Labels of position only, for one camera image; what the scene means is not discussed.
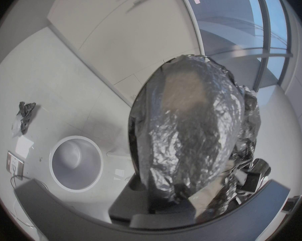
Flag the black plastic bag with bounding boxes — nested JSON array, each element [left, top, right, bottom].
[[127, 54, 262, 219]]

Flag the white cabinet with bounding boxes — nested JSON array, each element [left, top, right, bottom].
[[47, 0, 204, 107]]

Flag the window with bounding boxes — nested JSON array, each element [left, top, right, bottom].
[[177, 0, 295, 91]]

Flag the white paper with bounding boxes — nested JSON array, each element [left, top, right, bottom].
[[11, 117, 25, 138]]

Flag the white trash bin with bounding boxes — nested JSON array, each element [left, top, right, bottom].
[[49, 135, 102, 192]]

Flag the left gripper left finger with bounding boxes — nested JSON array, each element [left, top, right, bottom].
[[109, 173, 153, 221]]

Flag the black plastic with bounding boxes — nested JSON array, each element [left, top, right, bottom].
[[16, 101, 37, 135]]

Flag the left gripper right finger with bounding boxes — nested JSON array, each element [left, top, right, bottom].
[[129, 200, 197, 230]]

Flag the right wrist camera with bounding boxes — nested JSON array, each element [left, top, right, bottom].
[[243, 172, 263, 194]]

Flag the black cable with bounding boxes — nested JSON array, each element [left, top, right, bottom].
[[10, 168, 49, 191]]

